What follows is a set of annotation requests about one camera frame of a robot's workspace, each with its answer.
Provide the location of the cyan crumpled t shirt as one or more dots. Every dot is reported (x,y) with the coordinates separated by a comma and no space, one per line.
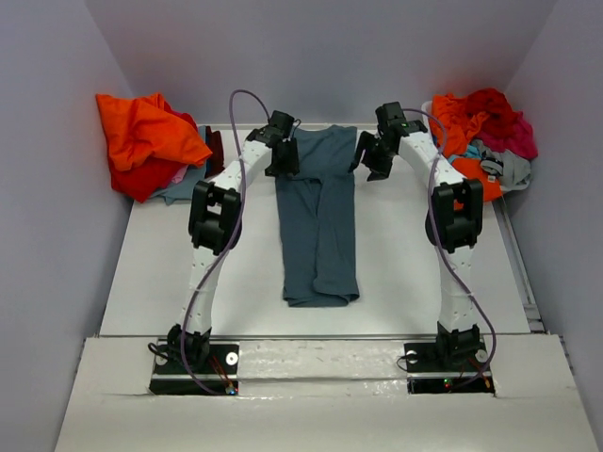
(471,152)

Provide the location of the pink folded t shirt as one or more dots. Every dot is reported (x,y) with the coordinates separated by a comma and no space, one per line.
(180,175)

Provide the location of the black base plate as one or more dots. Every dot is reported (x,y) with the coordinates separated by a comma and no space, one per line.
(426,374)
(216,376)

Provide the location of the light blue folded t shirt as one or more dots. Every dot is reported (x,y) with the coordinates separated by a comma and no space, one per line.
(182,192)

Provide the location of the dark maroon folded t shirt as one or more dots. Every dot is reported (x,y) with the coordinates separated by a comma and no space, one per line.
(215,163)

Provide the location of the blue-grey t shirt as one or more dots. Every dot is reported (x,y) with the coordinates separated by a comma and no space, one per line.
(316,210)

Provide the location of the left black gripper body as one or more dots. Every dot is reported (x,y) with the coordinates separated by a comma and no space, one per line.
(289,162)

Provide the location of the red folded t shirt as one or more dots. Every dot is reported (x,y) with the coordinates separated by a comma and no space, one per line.
(142,182)

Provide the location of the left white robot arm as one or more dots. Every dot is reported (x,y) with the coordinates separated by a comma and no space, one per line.
(215,226)

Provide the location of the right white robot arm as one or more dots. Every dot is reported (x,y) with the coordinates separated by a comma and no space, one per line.
(453,225)

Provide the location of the red crumpled t shirt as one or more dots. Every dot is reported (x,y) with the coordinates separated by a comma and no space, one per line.
(498,116)

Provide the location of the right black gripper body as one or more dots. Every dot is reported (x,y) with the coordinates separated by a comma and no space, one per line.
(381,152)

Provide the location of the magenta crumpled t shirt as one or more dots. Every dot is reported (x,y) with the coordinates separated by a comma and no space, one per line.
(521,142)

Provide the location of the orange folded t shirt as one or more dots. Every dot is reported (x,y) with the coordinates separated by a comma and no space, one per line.
(147,127)

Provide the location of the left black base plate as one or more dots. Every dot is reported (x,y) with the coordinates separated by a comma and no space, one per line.
(216,376)

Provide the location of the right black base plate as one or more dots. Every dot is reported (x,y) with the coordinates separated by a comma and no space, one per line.
(426,374)

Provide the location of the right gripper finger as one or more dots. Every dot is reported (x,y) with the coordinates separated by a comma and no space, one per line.
(379,173)
(363,145)

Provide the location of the grey crumpled t shirt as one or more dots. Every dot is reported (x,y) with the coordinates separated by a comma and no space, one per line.
(512,171)

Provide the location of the orange crumpled t shirt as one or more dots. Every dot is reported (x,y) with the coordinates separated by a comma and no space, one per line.
(455,128)

